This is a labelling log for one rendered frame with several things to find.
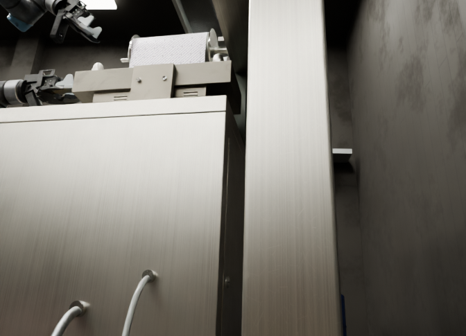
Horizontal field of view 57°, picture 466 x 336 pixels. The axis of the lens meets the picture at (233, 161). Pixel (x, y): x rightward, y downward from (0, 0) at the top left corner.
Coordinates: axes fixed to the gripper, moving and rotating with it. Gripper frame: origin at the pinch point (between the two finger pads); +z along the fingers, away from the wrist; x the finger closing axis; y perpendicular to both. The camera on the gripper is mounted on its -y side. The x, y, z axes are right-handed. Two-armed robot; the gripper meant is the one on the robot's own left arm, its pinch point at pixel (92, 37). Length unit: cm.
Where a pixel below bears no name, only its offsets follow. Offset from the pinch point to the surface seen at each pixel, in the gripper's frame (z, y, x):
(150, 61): 27.9, 4.1, -4.8
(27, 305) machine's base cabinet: 69, -56, -31
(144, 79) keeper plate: 48, -6, -27
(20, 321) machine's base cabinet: 70, -59, -31
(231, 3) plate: 54, 20, -31
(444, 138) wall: 100, 129, 169
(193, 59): 38.6, 12.3, -4.8
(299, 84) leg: 101, -12, -82
